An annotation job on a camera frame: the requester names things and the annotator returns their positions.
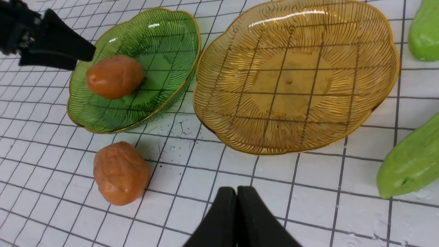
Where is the green glass scalloped plate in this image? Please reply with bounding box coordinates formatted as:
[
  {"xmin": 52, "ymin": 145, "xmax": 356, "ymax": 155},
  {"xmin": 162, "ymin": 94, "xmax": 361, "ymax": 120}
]
[{"xmin": 67, "ymin": 8, "xmax": 201, "ymax": 133}]

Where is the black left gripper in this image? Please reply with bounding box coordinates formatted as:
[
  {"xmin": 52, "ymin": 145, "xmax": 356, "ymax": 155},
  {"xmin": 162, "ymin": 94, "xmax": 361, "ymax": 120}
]
[{"xmin": 0, "ymin": 0, "xmax": 96, "ymax": 71}]

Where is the green cucumber far right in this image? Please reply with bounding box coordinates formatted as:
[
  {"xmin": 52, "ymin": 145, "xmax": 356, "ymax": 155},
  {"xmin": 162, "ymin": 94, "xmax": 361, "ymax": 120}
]
[{"xmin": 408, "ymin": 0, "xmax": 439, "ymax": 62}]

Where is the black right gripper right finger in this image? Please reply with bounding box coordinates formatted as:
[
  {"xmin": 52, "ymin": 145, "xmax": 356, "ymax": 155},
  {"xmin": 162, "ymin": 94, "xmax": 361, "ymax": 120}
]
[{"xmin": 237, "ymin": 186, "xmax": 301, "ymax": 247}]

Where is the amber glass scalloped plate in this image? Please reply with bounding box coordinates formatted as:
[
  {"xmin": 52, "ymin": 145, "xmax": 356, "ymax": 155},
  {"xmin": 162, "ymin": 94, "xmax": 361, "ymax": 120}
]
[{"xmin": 193, "ymin": 0, "xmax": 400, "ymax": 156}]

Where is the white grid-pattern tablecloth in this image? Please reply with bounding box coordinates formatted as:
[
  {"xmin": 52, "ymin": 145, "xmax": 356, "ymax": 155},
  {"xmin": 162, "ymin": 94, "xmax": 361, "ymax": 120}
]
[{"xmin": 0, "ymin": 0, "xmax": 438, "ymax": 247}]

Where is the green cucumber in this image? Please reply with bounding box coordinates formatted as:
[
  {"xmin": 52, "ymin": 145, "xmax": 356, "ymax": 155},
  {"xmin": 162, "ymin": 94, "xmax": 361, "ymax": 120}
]
[
  {"xmin": 408, "ymin": 0, "xmax": 439, "ymax": 62},
  {"xmin": 376, "ymin": 114, "xmax": 439, "ymax": 199}
]

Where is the green cucumber near right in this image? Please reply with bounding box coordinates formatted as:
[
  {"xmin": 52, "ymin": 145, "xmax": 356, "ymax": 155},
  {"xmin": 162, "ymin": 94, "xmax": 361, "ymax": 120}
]
[{"xmin": 376, "ymin": 114, "xmax": 439, "ymax": 199}]

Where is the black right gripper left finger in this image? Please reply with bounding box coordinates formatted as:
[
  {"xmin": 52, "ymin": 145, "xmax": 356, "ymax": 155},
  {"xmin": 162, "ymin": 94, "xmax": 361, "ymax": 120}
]
[{"xmin": 184, "ymin": 187, "xmax": 237, "ymax": 247}]

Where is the orange-brown potato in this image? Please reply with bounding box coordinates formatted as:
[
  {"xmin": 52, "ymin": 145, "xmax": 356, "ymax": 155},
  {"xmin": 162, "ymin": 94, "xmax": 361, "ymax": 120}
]
[
  {"xmin": 86, "ymin": 55, "xmax": 144, "ymax": 99},
  {"xmin": 93, "ymin": 141, "xmax": 150, "ymax": 206}
]

